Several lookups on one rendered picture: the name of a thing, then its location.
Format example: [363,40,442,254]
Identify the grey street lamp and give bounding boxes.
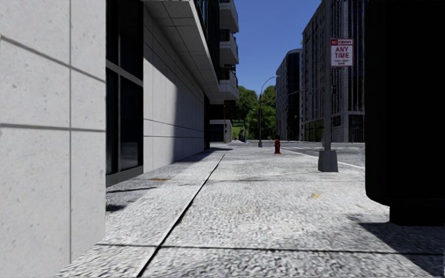
[257,75,281,148]

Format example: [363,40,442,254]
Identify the trees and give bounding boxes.
[232,85,278,140]

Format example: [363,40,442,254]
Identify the dark glass tower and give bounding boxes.
[275,48,303,141]

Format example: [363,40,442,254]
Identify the grey stone building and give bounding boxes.
[301,0,366,143]

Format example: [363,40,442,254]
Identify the pale concrete building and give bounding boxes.
[0,0,240,278]

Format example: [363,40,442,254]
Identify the dark box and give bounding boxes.
[364,0,445,227]

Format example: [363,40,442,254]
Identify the sign on a post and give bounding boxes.
[318,0,354,173]

